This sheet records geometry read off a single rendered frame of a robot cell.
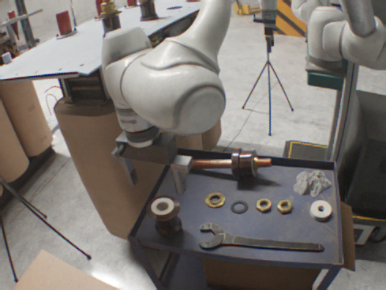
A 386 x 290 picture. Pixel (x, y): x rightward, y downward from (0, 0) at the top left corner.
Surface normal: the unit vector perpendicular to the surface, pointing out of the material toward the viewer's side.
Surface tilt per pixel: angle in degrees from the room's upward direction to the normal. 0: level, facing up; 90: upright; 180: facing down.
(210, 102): 96
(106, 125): 90
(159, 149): 90
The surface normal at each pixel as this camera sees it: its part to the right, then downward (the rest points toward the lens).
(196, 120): 0.55, 0.50
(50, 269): -0.11, -0.80
